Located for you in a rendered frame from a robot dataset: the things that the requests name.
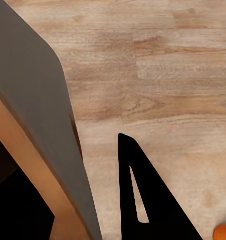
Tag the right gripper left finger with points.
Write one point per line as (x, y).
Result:
(24, 214)

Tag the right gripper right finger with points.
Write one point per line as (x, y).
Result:
(167, 220)

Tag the can of soda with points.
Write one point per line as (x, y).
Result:
(220, 232)

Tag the trash can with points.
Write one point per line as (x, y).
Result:
(38, 131)

